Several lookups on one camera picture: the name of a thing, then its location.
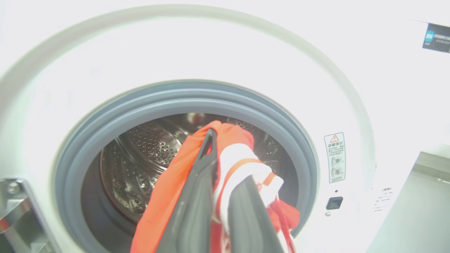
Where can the orange and white garment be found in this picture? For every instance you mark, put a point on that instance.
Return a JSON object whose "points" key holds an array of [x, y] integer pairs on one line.
{"points": [[168, 196]]}

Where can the grey rubber door gasket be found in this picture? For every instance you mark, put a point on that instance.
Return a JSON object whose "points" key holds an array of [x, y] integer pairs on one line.
{"points": [[105, 140]]}

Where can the warning label sticker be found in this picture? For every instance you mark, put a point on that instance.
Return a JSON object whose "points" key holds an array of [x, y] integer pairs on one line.
{"points": [[334, 157]]}

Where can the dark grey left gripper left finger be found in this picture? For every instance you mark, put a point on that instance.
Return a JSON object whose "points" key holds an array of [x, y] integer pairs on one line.
{"points": [[191, 211]]}

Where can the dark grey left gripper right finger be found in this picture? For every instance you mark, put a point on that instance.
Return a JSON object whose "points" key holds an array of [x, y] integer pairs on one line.
{"points": [[251, 218]]}

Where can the dark blue brand sticker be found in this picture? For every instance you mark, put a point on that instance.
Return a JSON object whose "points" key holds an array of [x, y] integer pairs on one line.
{"points": [[437, 37]]}

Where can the perforated steel washer drum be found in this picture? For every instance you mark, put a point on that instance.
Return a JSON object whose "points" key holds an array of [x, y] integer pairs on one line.
{"points": [[140, 165]]}

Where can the white front-load washing machine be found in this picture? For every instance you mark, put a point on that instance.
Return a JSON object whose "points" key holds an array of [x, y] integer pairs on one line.
{"points": [[225, 52]]}

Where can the black door latch socket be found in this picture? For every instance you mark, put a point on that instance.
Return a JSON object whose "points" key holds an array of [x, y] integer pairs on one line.
{"points": [[334, 203]]}

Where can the chrome washer door hinge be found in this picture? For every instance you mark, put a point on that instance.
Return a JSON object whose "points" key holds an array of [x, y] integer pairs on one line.
{"points": [[17, 218]]}

